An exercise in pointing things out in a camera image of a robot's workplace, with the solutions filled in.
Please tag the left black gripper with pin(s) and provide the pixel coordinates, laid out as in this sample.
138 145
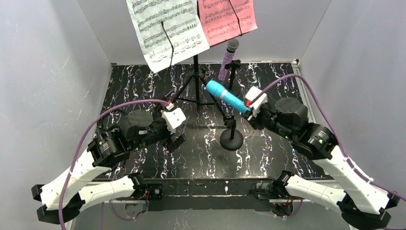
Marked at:
169 134

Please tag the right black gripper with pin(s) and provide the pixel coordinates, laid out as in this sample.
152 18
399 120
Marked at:
253 117

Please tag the black round-base mic stand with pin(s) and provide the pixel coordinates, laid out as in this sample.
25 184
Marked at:
232 84
231 139

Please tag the blue toy microphone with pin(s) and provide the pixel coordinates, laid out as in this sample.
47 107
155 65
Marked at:
219 91

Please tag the purple glitter microphone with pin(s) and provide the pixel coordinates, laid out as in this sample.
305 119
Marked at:
232 46

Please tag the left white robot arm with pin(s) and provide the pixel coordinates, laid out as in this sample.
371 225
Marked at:
72 192

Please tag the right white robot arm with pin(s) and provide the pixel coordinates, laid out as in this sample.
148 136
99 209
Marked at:
360 203

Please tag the black tripod music stand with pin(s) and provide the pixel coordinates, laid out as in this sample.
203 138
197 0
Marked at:
198 75

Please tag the pink sheet music page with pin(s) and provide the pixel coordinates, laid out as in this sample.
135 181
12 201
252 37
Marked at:
223 20

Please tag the white sheet music page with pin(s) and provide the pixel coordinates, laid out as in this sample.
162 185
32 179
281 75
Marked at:
168 31

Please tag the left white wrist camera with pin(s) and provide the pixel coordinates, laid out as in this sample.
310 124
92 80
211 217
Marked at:
174 117

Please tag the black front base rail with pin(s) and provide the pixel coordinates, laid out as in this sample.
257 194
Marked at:
216 194

